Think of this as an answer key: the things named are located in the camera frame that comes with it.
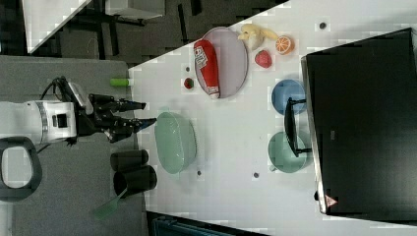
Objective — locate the large strawberry toy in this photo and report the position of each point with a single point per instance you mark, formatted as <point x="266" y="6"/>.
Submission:
<point x="263" y="59"/>

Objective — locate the green spatula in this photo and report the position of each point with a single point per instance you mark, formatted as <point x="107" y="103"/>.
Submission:
<point x="107" y="209"/>

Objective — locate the blue bowl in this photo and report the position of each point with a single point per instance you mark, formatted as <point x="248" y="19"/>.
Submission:
<point x="283" y="90"/>

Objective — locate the black cylinder cup upper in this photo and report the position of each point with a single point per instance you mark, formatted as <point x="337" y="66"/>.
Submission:
<point x="128" y="160"/>

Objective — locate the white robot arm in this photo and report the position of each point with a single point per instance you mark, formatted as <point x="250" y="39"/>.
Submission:
<point x="28" y="124"/>

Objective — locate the black toaster oven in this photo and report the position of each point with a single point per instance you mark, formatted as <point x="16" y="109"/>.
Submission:
<point x="361" y="104"/>

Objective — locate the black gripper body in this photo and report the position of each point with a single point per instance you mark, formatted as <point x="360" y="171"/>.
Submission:
<point x="103" y="120"/>

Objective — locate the peeled banana toy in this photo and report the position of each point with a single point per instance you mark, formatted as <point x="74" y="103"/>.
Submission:
<point x="254" y="35"/>

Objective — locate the green marker pen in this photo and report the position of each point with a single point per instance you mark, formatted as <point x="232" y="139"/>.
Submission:
<point x="121" y="82"/>

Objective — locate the green oval strainer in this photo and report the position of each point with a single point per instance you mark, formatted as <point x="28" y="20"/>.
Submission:
<point x="175" y="142"/>

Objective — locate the orange half toy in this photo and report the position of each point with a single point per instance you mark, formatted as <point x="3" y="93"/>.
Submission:
<point x="284" y="45"/>

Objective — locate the grey round plate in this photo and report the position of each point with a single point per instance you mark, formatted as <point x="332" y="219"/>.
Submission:
<point x="232" y="61"/>

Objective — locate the green mug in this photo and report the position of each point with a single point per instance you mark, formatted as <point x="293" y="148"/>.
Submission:
<point x="282" y="157"/>

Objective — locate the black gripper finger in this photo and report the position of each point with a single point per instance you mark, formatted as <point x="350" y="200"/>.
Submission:
<point x="137" y="125"/>
<point x="127" y="105"/>

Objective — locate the small strawberry toy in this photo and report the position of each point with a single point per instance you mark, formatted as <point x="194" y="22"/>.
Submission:
<point x="189" y="83"/>

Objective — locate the red ketchup bottle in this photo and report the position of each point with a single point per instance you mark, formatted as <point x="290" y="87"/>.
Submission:
<point x="205" y="58"/>

